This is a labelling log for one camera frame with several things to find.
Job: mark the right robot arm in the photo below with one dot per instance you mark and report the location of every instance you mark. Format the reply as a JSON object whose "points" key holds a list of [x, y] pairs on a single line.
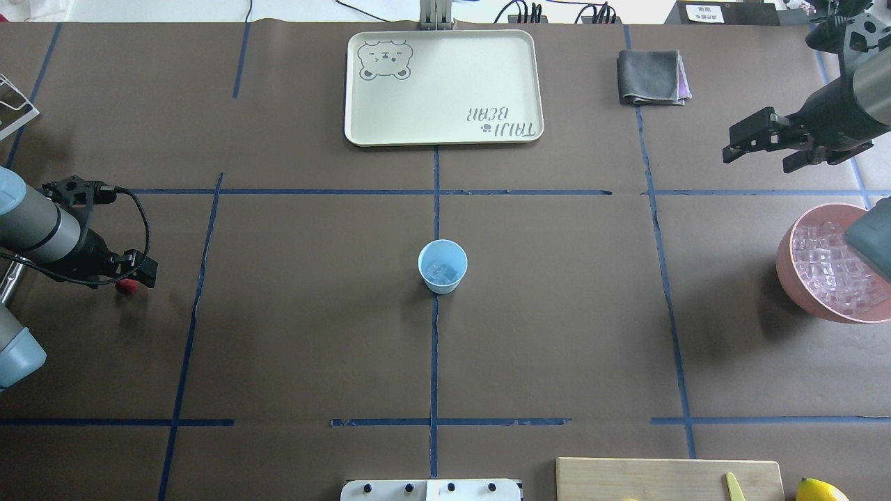
{"points": [[873, 73]]}

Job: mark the folded grey cloth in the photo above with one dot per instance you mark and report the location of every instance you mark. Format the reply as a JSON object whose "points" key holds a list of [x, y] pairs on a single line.
{"points": [[652, 78]]}

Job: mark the red strawberry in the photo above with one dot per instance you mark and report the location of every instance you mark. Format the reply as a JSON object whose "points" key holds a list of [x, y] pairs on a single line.
{"points": [[126, 287]]}

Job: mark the white camera pole base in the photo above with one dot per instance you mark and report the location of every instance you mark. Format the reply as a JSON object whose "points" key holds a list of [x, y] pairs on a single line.
{"points": [[433, 489]]}

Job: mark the lemon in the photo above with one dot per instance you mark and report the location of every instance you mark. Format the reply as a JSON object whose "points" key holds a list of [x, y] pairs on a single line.
{"points": [[811, 489]]}

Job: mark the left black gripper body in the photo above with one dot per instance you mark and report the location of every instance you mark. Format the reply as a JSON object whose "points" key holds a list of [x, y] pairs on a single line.
{"points": [[99, 252]]}

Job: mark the ice cubes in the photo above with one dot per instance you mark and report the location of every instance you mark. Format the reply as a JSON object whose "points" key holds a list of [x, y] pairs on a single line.
{"points": [[441, 274]]}

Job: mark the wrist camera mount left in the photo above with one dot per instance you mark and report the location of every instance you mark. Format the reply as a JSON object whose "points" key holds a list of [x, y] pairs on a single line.
{"points": [[73, 192]]}

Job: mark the light blue cup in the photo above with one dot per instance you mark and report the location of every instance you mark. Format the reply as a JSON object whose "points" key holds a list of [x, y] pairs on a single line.
{"points": [[445, 251]]}

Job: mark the yellow knife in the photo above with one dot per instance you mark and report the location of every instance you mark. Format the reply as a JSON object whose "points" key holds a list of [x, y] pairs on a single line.
{"points": [[733, 487]]}

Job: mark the pink bowl of ice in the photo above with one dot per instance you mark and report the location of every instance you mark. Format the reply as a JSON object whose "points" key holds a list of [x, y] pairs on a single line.
{"points": [[822, 274]]}

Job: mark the black box with label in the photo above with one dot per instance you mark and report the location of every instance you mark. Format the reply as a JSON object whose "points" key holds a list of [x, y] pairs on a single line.
{"points": [[735, 13]]}

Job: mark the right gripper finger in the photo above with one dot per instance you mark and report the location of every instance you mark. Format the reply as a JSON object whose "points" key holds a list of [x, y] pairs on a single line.
{"points": [[805, 155]]}

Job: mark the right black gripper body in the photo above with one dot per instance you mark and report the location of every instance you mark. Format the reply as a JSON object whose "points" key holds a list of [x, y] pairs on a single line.
{"points": [[827, 113]]}

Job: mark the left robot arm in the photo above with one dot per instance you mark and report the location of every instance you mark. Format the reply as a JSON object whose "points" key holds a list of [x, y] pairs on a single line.
{"points": [[49, 230]]}

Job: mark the steel muddler rod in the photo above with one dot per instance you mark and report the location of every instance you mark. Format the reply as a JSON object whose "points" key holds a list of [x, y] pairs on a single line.
{"points": [[10, 281]]}

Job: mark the aluminium frame post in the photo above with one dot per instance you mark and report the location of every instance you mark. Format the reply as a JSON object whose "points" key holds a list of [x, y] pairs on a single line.
{"points": [[436, 15]]}

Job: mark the wooden cutting board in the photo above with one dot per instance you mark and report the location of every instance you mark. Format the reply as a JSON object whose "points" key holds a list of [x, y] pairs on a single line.
{"points": [[578, 478]]}

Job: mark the cream bear tray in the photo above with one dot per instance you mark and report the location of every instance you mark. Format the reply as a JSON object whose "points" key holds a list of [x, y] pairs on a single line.
{"points": [[442, 88]]}

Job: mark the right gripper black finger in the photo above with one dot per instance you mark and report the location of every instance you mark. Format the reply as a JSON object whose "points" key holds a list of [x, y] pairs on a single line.
{"points": [[764, 130]]}

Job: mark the white wire cup rack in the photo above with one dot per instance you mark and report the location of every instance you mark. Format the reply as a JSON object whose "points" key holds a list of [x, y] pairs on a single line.
{"points": [[16, 109]]}

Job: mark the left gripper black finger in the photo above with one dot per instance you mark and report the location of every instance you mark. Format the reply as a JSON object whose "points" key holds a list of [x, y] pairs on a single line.
{"points": [[137, 267]]}

